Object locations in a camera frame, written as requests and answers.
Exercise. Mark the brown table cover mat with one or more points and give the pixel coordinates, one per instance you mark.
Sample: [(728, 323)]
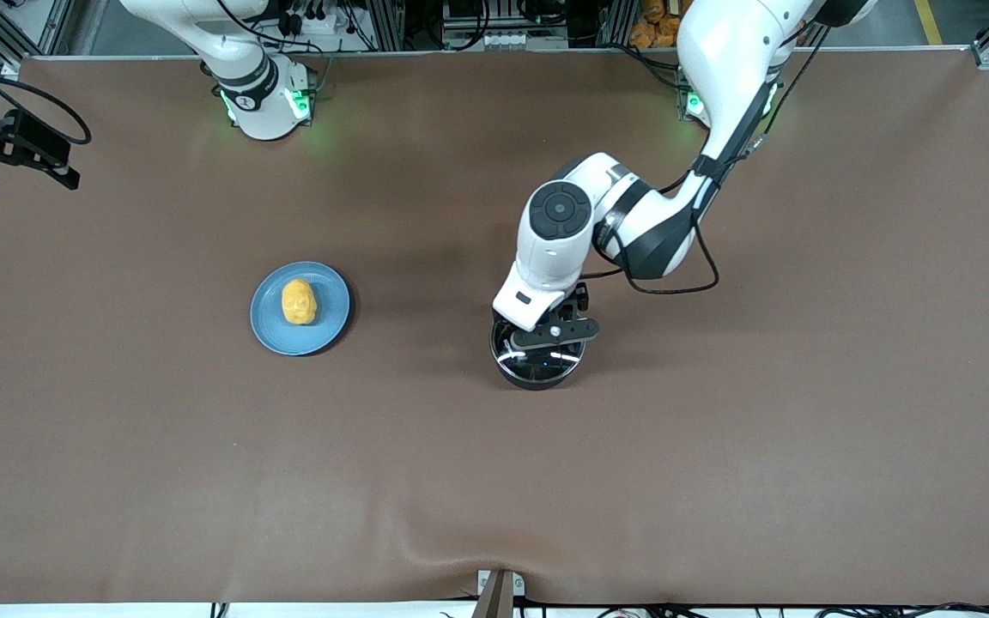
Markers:
[(460, 481)]

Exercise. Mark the white power strip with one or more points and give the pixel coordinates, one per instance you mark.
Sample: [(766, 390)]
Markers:
[(507, 39)]

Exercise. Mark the yellow potato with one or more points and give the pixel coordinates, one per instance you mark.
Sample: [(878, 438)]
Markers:
[(299, 302)]

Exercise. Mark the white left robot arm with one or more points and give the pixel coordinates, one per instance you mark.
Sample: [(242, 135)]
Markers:
[(555, 257)]

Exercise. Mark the blue round plate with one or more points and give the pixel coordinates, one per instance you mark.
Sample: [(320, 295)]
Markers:
[(271, 330)]

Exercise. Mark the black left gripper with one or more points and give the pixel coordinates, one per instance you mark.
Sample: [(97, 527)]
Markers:
[(579, 299)]

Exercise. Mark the glass lid with blue knob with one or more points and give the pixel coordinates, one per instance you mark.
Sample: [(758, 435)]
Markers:
[(546, 365)]

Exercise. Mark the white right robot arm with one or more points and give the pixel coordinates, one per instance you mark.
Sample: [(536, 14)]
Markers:
[(267, 120)]

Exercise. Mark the orange packaged items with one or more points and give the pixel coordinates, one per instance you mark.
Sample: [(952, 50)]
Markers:
[(653, 26)]

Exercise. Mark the metal bracket with brown post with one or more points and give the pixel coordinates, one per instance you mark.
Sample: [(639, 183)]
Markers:
[(499, 601)]

